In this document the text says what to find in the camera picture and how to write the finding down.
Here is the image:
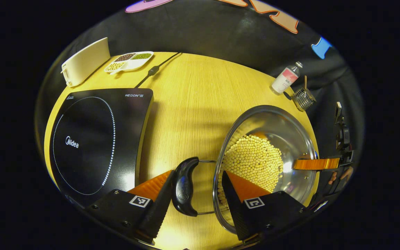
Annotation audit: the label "wire mesh holder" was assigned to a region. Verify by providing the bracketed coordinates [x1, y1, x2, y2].
[292, 87, 316, 111]

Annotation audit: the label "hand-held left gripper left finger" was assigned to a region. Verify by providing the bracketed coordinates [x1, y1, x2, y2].
[85, 170, 175, 245]

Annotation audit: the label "steel pot with beans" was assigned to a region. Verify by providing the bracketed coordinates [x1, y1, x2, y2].
[171, 105, 319, 235]

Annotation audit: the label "white divided dish with beans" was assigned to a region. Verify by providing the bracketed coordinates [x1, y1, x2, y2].
[104, 51, 154, 75]

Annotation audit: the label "black power cable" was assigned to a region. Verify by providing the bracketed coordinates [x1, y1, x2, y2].
[134, 52, 182, 88]

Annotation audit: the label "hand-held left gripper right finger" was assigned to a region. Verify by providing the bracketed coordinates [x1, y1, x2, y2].
[221, 170, 308, 243]

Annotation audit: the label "black backdrop cloth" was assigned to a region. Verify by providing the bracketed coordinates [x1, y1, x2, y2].
[35, 0, 365, 167]

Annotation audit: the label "clear bottle with pink label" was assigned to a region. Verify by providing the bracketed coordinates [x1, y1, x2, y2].
[271, 61, 303, 95]

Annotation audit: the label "white toaster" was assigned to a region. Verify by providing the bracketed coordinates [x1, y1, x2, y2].
[60, 37, 111, 87]

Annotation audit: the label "black induction cooktop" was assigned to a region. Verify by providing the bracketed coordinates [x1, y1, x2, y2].
[49, 88, 154, 209]

